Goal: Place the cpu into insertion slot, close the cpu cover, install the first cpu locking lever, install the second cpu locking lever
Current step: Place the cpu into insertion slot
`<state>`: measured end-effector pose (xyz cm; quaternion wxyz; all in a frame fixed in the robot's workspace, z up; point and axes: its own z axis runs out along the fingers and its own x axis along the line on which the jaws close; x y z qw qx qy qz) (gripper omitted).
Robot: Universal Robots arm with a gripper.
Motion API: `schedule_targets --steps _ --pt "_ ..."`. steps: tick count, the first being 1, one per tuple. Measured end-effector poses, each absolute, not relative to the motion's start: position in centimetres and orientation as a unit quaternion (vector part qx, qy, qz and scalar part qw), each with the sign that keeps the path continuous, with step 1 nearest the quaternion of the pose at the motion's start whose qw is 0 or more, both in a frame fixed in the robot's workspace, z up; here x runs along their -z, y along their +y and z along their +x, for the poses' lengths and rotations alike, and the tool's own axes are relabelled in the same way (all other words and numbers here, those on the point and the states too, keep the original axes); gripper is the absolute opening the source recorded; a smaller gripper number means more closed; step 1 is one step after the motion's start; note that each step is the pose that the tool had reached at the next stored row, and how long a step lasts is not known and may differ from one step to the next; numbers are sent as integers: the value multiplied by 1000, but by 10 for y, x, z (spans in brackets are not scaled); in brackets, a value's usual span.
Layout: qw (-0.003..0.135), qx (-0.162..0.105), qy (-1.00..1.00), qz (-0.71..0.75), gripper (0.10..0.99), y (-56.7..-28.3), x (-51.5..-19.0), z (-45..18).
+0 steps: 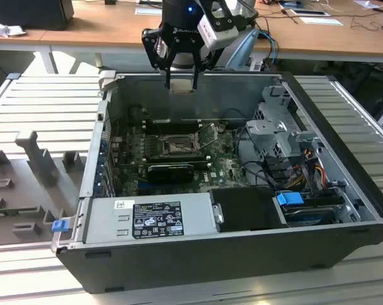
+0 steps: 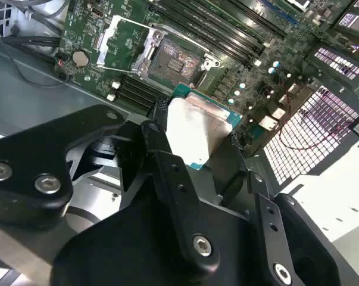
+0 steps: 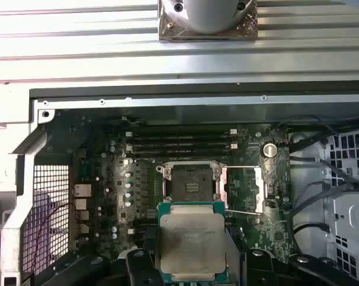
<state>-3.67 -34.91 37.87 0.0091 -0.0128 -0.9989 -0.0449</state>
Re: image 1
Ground pale blue teach pendant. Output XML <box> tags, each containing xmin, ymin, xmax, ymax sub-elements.
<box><xmin>225</xmin><ymin>28</ymin><xmax>260</xmax><ymax>72</ymax></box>

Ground wooden desk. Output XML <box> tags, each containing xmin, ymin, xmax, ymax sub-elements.
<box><xmin>38</xmin><ymin>0</ymin><xmax>383</xmax><ymax>64</ymax></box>
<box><xmin>0</xmin><ymin>0</ymin><xmax>76</xmax><ymax>51</ymax></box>

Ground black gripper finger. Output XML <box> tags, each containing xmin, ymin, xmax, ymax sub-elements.
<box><xmin>190</xmin><ymin>37</ymin><xmax>226</xmax><ymax>93</ymax></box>
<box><xmin>142</xmin><ymin>27</ymin><xmax>179</xmax><ymax>92</ymax></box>

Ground grey power supply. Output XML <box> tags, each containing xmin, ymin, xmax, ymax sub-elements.
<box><xmin>83</xmin><ymin>195</ymin><xmax>218</xmax><ymax>245</ymax></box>

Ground flat tablet device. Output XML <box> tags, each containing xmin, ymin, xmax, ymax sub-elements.
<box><xmin>289</xmin><ymin>8</ymin><xmax>326</xmax><ymax>17</ymax></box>

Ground graphics card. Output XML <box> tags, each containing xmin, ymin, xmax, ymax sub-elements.
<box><xmin>146</xmin><ymin>163</ymin><xmax>194</xmax><ymax>184</ymax></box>

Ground metal socket cover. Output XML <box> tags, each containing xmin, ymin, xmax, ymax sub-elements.
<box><xmin>194</xmin><ymin>121</ymin><xmax>220</xmax><ymax>154</ymax></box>

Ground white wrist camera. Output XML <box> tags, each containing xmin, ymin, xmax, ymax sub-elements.
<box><xmin>199</xmin><ymin>0</ymin><xmax>240</xmax><ymax>51</ymax></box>

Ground yellow red power wires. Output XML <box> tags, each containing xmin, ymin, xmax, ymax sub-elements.
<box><xmin>286</xmin><ymin>161</ymin><xmax>326</xmax><ymax>189</ymax></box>

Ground hard disk in blue carrier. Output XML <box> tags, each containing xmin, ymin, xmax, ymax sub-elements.
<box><xmin>275</xmin><ymin>190</ymin><xmax>344</xmax><ymax>228</ymax></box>

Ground CPU socket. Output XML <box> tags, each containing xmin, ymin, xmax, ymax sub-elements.
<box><xmin>159</xmin><ymin>135</ymin><xmax>202</xmax><ymax>158</ymax></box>

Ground black RAM slot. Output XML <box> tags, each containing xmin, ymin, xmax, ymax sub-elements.
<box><xmin>148</xmin><ymin>154</ymin><xmax>213</xmax><ymax>159</ymax></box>
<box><xmin>145</xmin><ymin>126</ymin><xmax>202</xmax><ymax>131</ymax></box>
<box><xmin>148</xmin><ymin>157</ymin><xmax>213</xmax><ymax>162</ymax></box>
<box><xmin>145</xmin><ymin>130</ymin><xmax>202</xmax><ymax>135</ymax></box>
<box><xmin>148</xmin><ymin>160</ymin><xmax>213</xmax><ymax>165</ymax></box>
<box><xmin>145</xmin><ymin>123</ymin><xmax>202</xmax><ymax>128</ymax></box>
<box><xmin>145</xmin><ymin>119</ymin><xmax>202</xmax><ymax>124</ymax></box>
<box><xmin>148</xmin><ymin>163</ymin><xmax>213</xmax><ymax>168</ymax></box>

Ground black plastic shroud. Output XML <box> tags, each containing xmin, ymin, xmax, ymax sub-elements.
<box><xmin>208</xmin><ymin>187</ymin><xmax>289</xmax><ymax>233</ymax></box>

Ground metal locking lever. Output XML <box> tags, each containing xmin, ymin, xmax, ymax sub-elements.
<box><xmin>154</xmin><ymin>121</ymin><xmax>166</xmax><ymax>141</ymax></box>

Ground green motherboard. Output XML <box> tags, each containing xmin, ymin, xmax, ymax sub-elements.
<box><xmin>110</xmin><ymin>120</ymin><xmax>252</xmax><ymax>198</ymax></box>

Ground grey parts rack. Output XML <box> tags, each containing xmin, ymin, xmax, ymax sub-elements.
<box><xmin>0</xmin><ymin>129</ymin><xmax>93</xmax><ymax>246</ymax></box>

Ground silver CPU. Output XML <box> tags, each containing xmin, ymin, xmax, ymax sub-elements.
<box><xmin>170</xmin><ymin>79</ymin><xmax>195</xmax><ymax>94</ymax></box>

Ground black PC case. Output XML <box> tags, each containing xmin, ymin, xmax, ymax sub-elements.
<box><xmin>51</xmin><ymin>71</ymin><xmax>383</xmax><ymax>295</ymax></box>

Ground black computer tower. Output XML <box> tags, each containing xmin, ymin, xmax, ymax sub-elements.
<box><xmin>0</xmin><ymin>0</ymin><xmax>75</xmax><ymax>32</ymax></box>

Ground blue cable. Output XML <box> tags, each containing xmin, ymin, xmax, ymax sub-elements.
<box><xmin>257</xmin><ymin>29</ymin><xmax>279</xmax><ymax>64</ymax></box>

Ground white paper sheet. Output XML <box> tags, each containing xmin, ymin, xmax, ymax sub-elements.
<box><xmin>299</xmin><ymin>16</ymin><xmax>344</xmax><ymax>26</ymax></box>

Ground grey metal drive cage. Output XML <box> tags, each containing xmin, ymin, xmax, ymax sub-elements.
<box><xmin>245</xmin><ymin>85</ymin><xmax>322</xmax><ymax>159</ymax></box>

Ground crumpled white paper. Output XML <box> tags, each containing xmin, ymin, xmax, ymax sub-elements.
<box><xmin>0</xmin><ymin>17</ymin><xmax>27</xmax><ymax>38</ymax></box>

